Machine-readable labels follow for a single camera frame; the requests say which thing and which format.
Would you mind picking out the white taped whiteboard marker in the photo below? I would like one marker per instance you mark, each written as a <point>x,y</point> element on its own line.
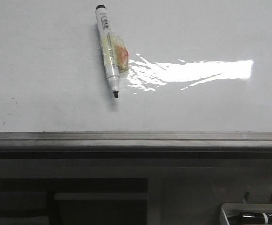
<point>114,52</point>

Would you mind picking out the white marker tray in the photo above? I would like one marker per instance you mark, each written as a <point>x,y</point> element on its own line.
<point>233,209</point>

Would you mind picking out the black marker in tray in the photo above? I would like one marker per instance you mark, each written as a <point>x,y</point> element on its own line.
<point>251,218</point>

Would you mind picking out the white whiteboard with metal frame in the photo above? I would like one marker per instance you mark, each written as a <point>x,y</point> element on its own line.
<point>199,74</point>

